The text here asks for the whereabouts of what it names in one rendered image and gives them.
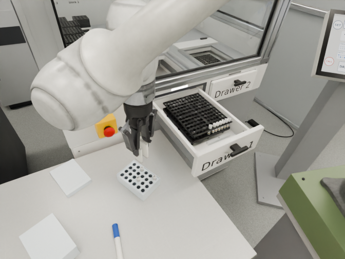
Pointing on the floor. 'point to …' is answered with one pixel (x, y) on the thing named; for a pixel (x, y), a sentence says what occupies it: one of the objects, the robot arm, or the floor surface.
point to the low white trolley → (124, 210)
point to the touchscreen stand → (302, 144)
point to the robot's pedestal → (285, 239)
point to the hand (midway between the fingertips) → (141, 151)
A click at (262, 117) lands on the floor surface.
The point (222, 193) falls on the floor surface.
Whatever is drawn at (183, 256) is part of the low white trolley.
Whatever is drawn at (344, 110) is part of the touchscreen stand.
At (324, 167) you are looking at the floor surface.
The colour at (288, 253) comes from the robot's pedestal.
